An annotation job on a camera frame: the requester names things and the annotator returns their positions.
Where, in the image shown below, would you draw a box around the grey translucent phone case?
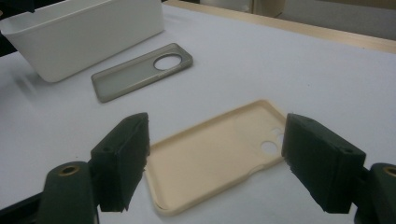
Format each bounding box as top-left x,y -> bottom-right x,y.
91,42 -> 194,104

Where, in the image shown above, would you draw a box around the beige phone case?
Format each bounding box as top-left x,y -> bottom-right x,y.
144,99 -> 289,217

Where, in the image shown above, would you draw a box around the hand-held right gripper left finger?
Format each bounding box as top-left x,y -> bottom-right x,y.
90,112 -> 151,213

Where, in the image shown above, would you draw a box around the white table sheet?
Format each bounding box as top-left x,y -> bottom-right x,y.
0,4 -> 396,224

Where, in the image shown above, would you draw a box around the white plastic bin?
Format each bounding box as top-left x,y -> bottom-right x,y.
0,0 -> 165,84

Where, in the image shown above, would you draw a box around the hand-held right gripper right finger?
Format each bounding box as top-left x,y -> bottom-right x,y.
281,112 -> 366,215

